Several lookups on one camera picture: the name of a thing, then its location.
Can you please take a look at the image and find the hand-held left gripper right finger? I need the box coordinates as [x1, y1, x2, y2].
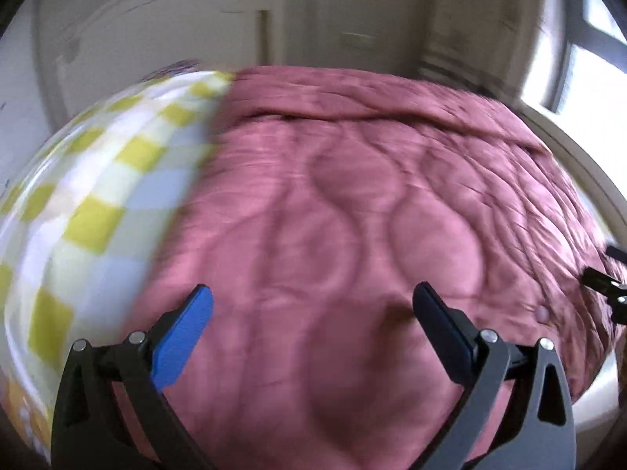
[413, 281, 579, 470]

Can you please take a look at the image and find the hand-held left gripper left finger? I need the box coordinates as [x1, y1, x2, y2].
[49, 284, 216, 470]

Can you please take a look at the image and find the pink quilted jacket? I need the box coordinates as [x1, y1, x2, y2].
[118, 66, 627, 470]

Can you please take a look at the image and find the bed with yellow checkered sheet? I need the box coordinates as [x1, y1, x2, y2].
[0, 71, 236, 470]

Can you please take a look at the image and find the dark framed window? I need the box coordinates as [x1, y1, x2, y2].
[519, 0, 627, 113]

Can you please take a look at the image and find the patterned colourful pillow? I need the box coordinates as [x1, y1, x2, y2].
[147, 59, 201, 79]

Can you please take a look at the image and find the beige printed curtain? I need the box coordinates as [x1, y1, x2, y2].
[416, 0, 544, 94]

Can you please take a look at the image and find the white wooden headboard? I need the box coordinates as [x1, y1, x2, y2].
[54, 0, 287, 103]

